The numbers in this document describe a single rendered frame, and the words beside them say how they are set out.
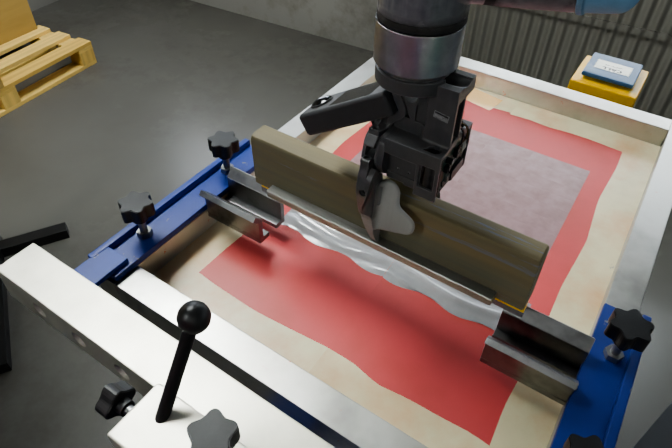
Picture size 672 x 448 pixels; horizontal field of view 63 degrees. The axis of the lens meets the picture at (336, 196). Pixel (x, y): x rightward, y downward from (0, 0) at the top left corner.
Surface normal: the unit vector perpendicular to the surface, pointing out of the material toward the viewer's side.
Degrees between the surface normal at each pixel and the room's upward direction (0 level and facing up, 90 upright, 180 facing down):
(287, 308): 0
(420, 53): 90
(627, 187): 0
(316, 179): 90
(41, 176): 0
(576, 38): 90
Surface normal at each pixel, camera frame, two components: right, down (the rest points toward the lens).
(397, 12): -0.62, 0.52
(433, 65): 0.22, 0.65
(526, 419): 0.01, -0.74
